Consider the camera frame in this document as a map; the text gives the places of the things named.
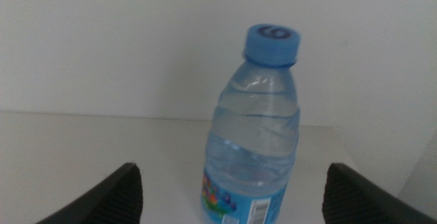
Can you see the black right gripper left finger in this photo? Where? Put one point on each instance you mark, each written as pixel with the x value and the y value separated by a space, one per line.
pixel 112 203

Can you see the clear water bottle blue cap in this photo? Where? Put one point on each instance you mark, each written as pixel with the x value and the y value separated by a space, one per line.
pixel 256 132

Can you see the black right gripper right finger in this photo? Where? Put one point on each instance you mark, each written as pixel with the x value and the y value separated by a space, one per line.
pixel 355 207

